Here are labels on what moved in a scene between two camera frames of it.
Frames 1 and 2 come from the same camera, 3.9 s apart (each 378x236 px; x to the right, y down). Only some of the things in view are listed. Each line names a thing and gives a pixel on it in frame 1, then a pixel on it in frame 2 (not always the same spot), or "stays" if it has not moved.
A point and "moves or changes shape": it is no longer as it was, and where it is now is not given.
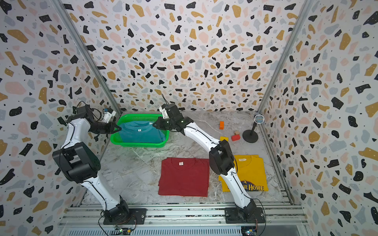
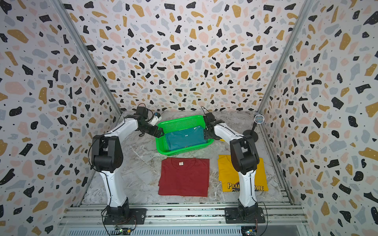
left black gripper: (110, 130) → (158, 134)
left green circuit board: (122, 231) stays
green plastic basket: (116, 138) moves or changes shape
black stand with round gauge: (250, 135) stays
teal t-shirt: (141, 132) moves or changes shape
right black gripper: (159, 120) → (205, 134)
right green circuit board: (249, 230) stays
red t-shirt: (186, 176) stays
